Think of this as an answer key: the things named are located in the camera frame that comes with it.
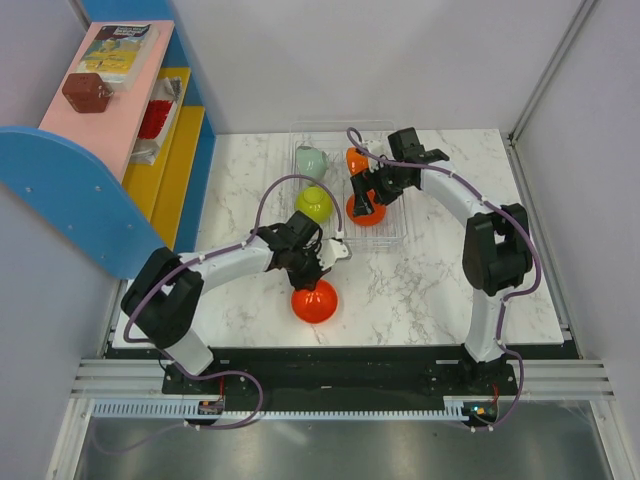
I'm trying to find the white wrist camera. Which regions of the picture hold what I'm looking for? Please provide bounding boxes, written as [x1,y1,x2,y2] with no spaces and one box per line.
[357,140,387,161]
[318,238,352,270]

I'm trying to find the white slotted cable duct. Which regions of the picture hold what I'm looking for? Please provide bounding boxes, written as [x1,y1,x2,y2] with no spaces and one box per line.
[92,399,469,422]

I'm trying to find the orange plastic bowl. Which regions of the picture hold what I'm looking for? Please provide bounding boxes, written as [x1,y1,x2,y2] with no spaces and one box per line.
[345,147,369,176]

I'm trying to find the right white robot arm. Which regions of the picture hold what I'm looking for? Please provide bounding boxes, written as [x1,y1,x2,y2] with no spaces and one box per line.
[346,127,540,394]

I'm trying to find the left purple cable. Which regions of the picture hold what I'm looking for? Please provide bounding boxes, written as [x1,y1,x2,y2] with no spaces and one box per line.
[89,175,346,455]

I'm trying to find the red plastic bowl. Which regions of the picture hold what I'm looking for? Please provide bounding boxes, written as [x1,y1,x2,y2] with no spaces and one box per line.
[345,195,389,228]

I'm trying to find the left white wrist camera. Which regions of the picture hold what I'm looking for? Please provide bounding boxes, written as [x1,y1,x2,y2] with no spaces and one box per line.
[318,238,352,270]

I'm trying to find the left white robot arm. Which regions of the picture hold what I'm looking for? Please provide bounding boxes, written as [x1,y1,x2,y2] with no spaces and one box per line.
[120,212,327,393]

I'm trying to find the yellow cover book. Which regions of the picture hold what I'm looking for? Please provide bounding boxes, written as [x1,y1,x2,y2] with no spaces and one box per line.
[75,24,159,92]

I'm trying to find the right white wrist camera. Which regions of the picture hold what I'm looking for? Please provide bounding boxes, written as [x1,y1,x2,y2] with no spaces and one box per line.
[357,140,387,161]

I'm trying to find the celadon green ceramic bowl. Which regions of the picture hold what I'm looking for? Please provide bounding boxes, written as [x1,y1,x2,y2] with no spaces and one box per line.
[295,145,329,180]

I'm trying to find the red white book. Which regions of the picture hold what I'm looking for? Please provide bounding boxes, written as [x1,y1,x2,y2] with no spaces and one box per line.
[129,76,183,165]

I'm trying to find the orange bottom bowl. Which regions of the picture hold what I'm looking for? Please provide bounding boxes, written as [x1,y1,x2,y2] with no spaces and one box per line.
[290,280,339,324]

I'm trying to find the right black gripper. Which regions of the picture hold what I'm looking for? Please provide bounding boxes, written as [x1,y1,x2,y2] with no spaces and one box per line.
[350,159,412,218]

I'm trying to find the yellow plastic bowl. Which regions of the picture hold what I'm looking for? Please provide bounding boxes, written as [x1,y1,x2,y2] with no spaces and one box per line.
[295,186,334,224]

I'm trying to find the white wire dish rack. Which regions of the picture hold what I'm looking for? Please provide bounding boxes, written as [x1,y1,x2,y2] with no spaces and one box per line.
[288,119,406,253]

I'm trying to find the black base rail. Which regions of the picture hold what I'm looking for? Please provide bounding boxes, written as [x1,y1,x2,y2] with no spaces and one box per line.
[163,345,518,399]

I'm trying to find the brown cube box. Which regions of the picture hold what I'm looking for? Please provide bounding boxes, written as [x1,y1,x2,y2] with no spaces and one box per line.
[61,73,113,114]

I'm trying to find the blue pink yellow shelf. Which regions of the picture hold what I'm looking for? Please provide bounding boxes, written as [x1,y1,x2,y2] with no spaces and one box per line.
[1,1,215,279]

